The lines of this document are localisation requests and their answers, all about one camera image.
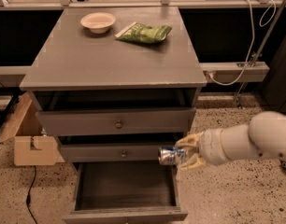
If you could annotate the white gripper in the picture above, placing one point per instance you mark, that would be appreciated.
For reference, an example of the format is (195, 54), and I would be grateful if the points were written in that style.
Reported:
(210, 146)

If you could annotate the silver blue redbull can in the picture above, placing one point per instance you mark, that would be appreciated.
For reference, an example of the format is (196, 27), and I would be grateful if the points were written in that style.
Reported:
(171, 156)

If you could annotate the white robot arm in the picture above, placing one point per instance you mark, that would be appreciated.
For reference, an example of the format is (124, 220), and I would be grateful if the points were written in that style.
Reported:
(263, 138)

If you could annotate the grey top drawer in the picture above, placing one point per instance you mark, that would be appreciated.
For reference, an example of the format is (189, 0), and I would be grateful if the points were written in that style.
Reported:
(116, 121)

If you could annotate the grey middle drawer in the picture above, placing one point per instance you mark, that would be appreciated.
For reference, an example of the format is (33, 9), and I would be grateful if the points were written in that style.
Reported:
(144, 151)

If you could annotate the grey open bottom drawer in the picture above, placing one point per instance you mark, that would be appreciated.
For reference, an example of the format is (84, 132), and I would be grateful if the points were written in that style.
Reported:
(126, 192)

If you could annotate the grey drawer cabinet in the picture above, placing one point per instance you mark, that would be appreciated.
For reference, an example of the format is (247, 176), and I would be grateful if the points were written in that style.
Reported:
(111, 101)

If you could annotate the thin metal pole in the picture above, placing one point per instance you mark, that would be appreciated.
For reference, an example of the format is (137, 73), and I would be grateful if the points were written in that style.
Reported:
(251, 60)

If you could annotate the green chip bag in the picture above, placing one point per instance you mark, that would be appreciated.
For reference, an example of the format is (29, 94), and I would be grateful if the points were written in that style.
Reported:
(142, 33)

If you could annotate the white paper bowl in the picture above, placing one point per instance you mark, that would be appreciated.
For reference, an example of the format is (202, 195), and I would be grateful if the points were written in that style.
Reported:
(98, 22)

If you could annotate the cardboard box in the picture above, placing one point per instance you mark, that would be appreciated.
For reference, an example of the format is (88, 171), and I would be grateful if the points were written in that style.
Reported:
(31, 145)

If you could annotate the grey metal rail frame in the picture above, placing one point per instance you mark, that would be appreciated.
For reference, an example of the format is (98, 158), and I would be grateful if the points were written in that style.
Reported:
(233, 70)

